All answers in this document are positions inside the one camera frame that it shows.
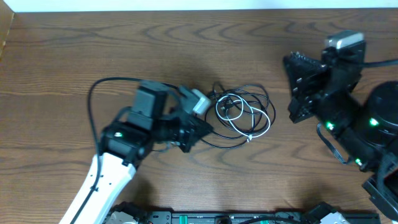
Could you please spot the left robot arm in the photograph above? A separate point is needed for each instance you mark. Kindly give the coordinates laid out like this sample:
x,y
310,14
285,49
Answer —
x,y
161,113

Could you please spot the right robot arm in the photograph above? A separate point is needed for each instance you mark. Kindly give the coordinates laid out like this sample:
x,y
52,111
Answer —
x,y
367,132

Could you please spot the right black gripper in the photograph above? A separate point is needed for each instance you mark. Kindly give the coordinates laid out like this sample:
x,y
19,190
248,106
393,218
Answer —
x,y
314,86

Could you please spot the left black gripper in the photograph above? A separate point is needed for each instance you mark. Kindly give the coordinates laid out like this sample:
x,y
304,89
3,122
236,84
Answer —
x,y
195,126

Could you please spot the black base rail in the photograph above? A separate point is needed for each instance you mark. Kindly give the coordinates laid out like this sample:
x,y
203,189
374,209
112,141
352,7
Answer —
x,y
127,212

